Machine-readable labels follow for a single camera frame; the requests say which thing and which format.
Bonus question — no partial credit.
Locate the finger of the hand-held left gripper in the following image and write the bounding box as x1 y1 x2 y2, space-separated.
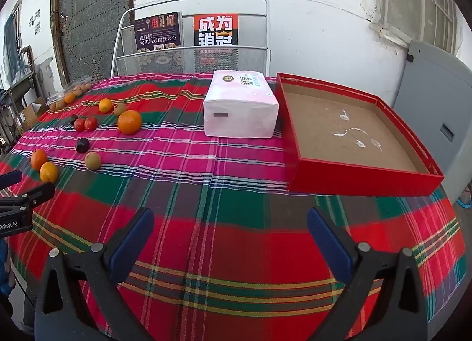
0 181 56 212
0 169 23 189

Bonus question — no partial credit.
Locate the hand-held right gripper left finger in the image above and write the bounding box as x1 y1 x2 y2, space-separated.
34 207 155 341

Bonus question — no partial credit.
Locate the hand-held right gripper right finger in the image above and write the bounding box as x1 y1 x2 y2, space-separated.
307 206 439 341

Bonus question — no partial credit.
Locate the red cardboard box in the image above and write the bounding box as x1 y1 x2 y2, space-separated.
275 72 445 197

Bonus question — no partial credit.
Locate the large orange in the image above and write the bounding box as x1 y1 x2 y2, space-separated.
117 110 143 136

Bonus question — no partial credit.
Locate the person's left hand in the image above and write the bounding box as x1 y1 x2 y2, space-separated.
0 238 12 297

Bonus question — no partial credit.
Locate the open cardboard box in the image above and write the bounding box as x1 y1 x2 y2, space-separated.
18 97 48 131

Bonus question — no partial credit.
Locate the rusty metal machine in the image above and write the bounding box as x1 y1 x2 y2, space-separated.
0 46 37 143

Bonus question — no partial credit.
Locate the plaid tablecloth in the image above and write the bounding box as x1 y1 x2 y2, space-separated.
0 71 467 341

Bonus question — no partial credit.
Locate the pile of brown kiwis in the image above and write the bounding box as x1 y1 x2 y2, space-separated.
49 83 91 112

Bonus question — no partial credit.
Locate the clear plastic container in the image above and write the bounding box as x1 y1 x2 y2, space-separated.
46 75 93 112

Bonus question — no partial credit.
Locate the blue slipper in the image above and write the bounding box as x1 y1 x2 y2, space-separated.
456 182 472 211

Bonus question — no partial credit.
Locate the pink tissue pack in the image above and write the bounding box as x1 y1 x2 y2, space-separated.
203 70 280 139

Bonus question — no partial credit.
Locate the studded metal door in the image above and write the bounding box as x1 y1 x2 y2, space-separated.
50 0 137 85

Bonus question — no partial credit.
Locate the dark cookbook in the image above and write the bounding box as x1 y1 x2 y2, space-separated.
133 12 184 73

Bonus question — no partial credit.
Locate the grey metal mesh rack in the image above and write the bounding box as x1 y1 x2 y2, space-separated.
111 0 271 78

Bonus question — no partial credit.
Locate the red and black book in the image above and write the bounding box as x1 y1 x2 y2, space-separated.
194 14 239 73

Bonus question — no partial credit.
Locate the barred window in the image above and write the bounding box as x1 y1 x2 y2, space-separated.
372 0 465 58

